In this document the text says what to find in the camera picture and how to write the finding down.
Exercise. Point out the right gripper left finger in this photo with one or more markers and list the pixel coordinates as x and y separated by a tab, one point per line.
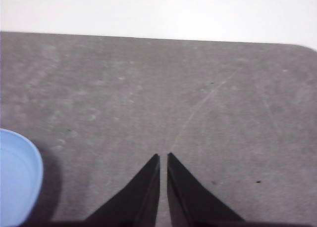
138	199

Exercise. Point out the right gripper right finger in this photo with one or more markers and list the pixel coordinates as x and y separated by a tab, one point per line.
188	199

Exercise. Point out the blue plate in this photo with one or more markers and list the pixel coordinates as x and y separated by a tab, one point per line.
17	175

